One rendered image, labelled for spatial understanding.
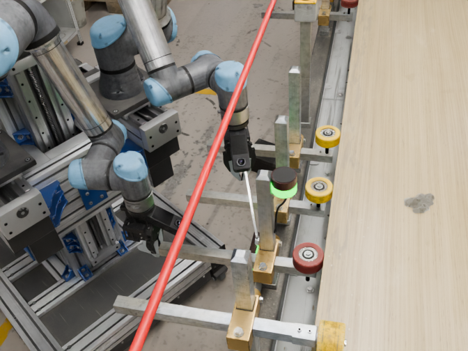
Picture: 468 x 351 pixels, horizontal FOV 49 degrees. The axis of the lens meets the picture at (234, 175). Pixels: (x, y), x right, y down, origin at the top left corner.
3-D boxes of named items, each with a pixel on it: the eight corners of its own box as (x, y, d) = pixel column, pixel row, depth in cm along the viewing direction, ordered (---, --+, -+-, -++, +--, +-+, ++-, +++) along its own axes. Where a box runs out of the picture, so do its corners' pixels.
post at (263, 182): (264, 294, 153) (255, 177, 121) (266, 285, 156) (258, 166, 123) (275, 297, 152) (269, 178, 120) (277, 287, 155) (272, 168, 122)
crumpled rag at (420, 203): (414, 216, 139) (416, 211, 137) (399, 200, 143) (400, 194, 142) (442, 206, 140) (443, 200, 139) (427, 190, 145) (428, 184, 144)
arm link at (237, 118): (250, 111, 130) (218, 115, 130) (251, 125, 133) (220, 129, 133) (246, 94, 136) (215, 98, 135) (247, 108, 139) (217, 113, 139)
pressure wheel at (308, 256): (290, 289, 137) (290, 262, 130) (294, 265, 143) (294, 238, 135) (320, 294, 136) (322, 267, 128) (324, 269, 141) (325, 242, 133)
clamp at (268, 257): (253, 282, 137) (252, 270, 134) (262, 243, 147) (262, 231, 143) (274, 285, 136) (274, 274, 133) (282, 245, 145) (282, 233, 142)
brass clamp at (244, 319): (225, 348, 113) (223, 336, 110) (239, 297, 123) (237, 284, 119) (253, 353, 112) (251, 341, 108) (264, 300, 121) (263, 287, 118)
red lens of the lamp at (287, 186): (269, 189, 121) (269, 182, 119) (274, 172, 125) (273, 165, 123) (294, 191, 119) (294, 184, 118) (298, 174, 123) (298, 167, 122)
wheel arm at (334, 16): (261, 20, 253) (260, 12, 250) (262, 17, 255) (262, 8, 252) (352, 23, 243) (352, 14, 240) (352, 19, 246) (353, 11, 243)
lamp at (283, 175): (271, 242, 134) (269, 181, 119) (275, 225, 138) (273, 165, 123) (294, 244, 132) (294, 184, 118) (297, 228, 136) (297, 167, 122)
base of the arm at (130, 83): (92, 88, 173) (83, 63, 166) (129, 69, 180) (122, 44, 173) (117, 106, 164) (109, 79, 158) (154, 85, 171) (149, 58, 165)
